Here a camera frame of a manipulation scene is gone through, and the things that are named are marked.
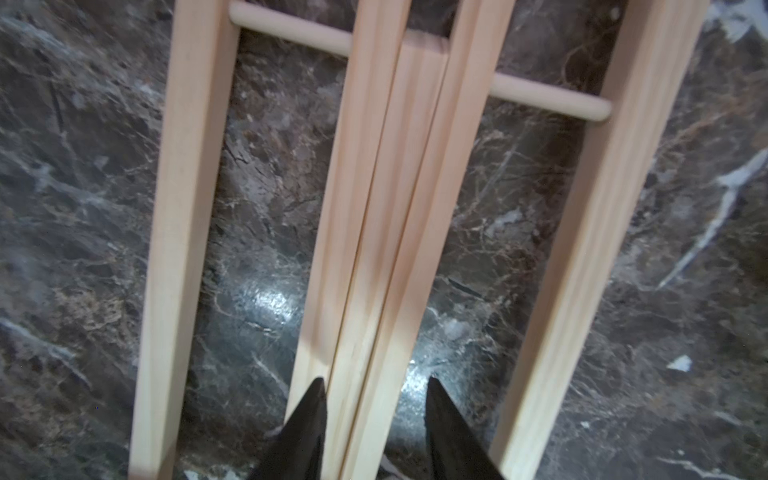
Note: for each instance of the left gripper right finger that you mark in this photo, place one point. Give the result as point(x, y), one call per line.
point(453, 451)

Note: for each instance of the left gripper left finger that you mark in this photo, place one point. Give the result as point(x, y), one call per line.
point(297, 451)

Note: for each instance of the wooden easel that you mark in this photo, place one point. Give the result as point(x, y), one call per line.
point(410, 111)

